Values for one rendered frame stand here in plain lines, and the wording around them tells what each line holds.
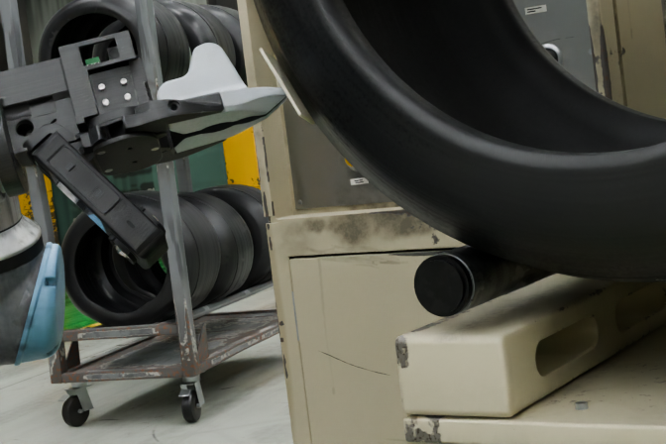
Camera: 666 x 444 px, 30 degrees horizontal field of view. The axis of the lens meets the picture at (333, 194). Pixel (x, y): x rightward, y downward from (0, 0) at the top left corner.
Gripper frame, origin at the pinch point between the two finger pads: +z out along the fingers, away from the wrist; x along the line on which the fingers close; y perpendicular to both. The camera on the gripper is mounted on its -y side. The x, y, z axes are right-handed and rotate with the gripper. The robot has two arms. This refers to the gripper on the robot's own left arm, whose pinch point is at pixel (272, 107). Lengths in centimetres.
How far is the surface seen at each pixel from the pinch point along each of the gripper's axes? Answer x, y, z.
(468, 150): -8.3, -9.5, 10.9
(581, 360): 9.5, -23.1, 18.4
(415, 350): 2.8, -19.8, 5.2
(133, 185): 1060, 356, -48
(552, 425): -1.3, -27.8, 12.0
